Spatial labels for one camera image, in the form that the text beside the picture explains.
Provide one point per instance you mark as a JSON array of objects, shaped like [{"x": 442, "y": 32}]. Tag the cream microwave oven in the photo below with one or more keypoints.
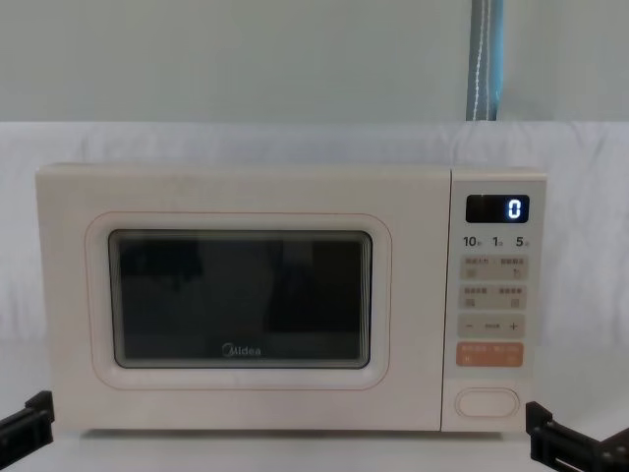
[{"x": 245, "y": 196}]

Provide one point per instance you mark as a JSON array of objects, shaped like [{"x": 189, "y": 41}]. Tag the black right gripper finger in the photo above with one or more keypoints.
[{"x": 560, "y": 442}]

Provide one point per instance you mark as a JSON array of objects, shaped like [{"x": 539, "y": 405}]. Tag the grey striped post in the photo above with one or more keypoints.
[{"x": 484, "y": 64}]

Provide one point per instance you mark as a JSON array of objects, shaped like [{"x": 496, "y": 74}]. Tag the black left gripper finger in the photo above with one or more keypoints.
[{"x": 27, "y": 425}]

